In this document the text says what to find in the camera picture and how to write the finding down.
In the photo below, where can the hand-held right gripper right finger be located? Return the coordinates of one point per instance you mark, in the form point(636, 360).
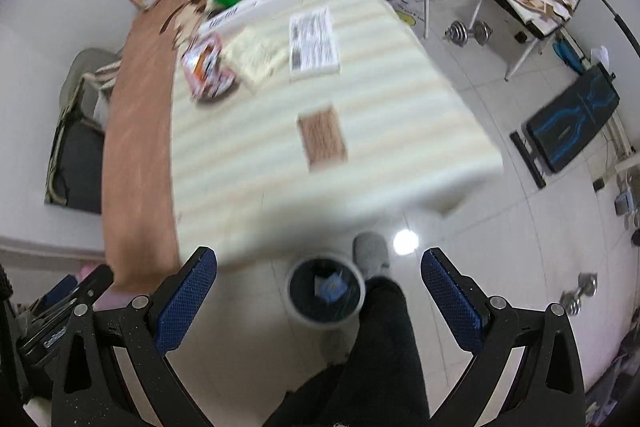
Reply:
point(455, 302)

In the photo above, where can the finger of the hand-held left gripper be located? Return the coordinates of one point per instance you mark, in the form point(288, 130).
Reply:
point(92, 284)

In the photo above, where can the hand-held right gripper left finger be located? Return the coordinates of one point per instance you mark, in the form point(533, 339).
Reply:
point(185, 302)

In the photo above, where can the white trash bin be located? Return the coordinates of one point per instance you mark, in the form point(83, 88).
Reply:
point(307, 304)

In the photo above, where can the red snack packet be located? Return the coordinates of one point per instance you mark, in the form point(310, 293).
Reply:
point(205, 67)

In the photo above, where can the cream white packet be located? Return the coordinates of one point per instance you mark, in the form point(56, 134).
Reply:
point(252, 54)

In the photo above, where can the white labelled box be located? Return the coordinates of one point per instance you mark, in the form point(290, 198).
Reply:
point(312, 47)

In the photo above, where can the long white box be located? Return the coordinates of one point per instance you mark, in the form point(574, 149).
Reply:
point(240, 13)

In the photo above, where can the person's right leg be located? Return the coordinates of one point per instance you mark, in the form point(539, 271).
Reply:
point(380, 357)

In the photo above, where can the grey slipper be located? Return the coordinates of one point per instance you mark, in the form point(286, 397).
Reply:
point(370, 252)

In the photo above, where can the chrome dumbbell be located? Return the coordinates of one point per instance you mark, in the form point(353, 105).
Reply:
point(467, 32)
point(580, 294)

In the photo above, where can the blue crumpled wrapper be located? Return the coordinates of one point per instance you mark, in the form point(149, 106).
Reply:
point(330, 288)

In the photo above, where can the striped and brown tablecloth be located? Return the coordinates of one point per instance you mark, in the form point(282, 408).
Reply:
point(400, 107)

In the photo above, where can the black and blue exercise bench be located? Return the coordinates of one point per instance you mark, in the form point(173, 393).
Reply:
point(570, 127)

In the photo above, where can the grey chair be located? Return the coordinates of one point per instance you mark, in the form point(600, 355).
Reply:
point(87, 67)

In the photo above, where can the blue floor item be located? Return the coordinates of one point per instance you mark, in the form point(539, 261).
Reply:
point(567, 52)

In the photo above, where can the white crumpled paper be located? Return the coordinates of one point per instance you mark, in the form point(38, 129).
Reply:
point(600, 55)

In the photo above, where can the yellow floor sticker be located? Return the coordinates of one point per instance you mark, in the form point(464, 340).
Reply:
point(406, 13)

